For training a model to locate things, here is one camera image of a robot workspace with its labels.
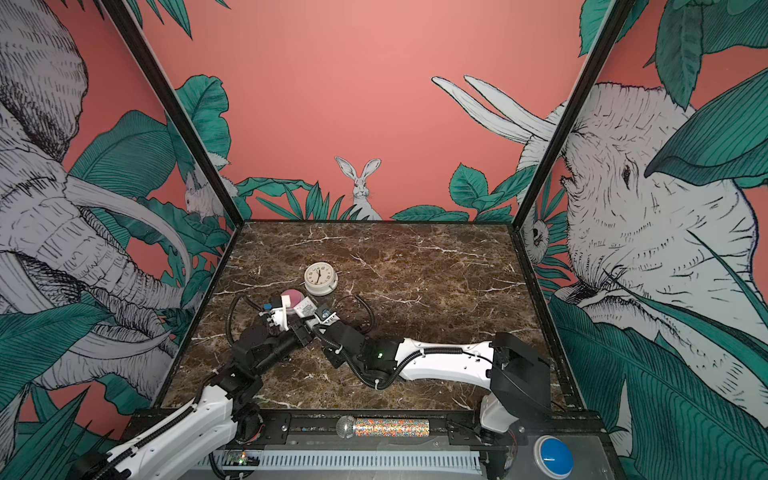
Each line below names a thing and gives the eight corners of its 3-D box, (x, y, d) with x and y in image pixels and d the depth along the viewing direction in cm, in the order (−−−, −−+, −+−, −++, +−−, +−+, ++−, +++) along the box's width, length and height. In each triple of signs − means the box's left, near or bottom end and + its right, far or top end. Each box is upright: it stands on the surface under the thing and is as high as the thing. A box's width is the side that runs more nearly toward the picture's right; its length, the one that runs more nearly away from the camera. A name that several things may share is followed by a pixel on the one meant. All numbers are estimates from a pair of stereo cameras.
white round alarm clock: (303, 295, 101) (300, 288, 97) (309, 269, 108) (306, 261, 104) (336, 295, 101) (334, 288, 97) (339, 269, 108) (338, 261, 104)
